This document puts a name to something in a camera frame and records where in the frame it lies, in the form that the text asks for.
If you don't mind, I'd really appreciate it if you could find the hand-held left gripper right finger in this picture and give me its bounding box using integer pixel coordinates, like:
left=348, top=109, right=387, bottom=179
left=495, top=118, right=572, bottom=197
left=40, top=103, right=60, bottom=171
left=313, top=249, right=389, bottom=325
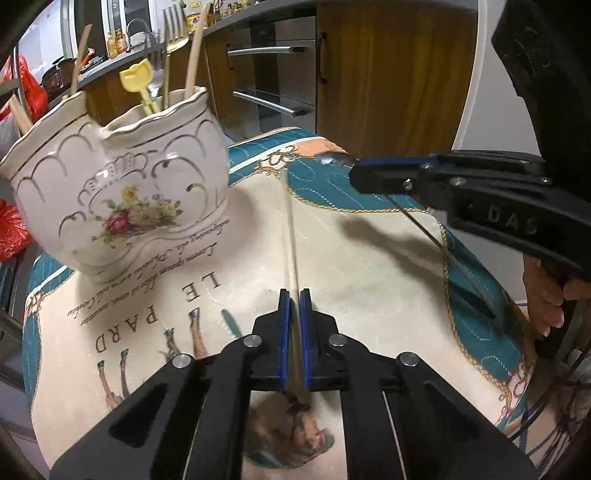
left=298, top=287, right=541, bottom=480

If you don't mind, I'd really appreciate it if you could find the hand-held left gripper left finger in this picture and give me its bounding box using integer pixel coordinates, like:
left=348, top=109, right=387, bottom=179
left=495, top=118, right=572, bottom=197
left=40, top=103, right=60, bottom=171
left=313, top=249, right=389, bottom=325
left=48, top=287, right=293, bottom=480

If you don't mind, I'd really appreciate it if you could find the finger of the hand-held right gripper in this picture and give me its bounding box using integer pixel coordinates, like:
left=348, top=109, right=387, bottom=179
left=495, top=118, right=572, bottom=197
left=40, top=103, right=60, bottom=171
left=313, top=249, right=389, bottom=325
left=360, top=151, right=548, bottom=174
left=349, top=161, right=552, bottom=210

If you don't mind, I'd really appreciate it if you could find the long thin silver spoon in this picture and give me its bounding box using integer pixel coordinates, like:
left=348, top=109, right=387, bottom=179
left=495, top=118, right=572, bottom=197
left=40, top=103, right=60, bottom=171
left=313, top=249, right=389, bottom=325
left=316, top=152, right=498, bottom=320

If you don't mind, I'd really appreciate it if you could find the wooden chopstick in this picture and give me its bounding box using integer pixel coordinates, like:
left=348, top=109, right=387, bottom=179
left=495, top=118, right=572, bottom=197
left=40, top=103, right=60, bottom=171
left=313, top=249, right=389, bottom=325
left=284, top=168, right=308, bottom=407
left=69, top=24, right=93, bottom=95
left=185, top=4, right=208, bottom=100
left=8, top=95, right=35, bottom=132

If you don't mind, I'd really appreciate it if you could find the white floral ceramic utensil holder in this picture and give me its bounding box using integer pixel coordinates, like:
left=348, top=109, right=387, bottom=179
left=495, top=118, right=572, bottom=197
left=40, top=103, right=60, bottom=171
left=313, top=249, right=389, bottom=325
left=0, top=85, right=232, bottom=283

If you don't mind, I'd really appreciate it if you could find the gold fork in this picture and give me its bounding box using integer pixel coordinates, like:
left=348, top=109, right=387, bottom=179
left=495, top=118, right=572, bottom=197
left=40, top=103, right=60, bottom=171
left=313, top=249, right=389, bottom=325
left=161, top=6, right=182, bottom=108
left=173, top=6, right=191, bottom=52

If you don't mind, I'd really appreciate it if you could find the yellow plastic fork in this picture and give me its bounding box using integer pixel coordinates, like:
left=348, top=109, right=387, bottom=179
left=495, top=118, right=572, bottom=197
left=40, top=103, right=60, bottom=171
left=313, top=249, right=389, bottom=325
left=119, top=58, right=160, bottom=114

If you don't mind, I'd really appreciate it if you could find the person's right hand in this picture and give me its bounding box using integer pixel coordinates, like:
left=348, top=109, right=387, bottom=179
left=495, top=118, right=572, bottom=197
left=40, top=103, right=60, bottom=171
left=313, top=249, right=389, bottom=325
left=523, top=256, right=578, bottom=341

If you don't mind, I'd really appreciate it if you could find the printed cloth mat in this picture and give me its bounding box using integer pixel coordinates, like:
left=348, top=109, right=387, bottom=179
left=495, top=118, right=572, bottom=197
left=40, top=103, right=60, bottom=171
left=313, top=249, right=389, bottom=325
left=23, top=127, right=561, bottom=480

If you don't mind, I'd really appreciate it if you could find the wooden kitchen cabinet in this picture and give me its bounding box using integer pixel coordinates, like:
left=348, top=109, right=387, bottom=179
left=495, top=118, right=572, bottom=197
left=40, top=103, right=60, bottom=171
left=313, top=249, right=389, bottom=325
left=83, top=0, right=478, bottom=148

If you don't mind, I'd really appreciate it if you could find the stainless built-in oven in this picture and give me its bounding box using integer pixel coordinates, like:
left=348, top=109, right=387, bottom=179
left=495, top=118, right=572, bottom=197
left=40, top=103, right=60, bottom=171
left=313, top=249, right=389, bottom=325
left=226, top=16, right=319, bottom=139

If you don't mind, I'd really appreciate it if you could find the row of seasoning bottles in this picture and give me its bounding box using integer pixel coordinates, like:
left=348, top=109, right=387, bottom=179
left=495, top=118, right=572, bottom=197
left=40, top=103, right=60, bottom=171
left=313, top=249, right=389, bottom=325
left=207, top=0, right=254, bottom=17

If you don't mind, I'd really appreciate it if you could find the chrome faucet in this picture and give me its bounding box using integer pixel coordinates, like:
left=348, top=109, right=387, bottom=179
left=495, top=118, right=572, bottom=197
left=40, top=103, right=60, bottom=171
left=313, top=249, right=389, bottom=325
left=126, top=18, right=153, bottom=51

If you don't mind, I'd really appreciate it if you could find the red plastic bag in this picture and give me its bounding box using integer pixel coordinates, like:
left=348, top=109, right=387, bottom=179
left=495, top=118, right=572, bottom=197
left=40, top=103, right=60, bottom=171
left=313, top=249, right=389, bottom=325
left=0, top=198, right=33, bottom=261
left=14, top=53, right=49, bottom=121

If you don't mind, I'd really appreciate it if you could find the dark rice cooker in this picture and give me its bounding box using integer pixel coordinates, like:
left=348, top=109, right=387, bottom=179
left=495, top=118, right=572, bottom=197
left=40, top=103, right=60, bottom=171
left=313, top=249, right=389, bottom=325
left=41, top=58, right=77, bottom=90

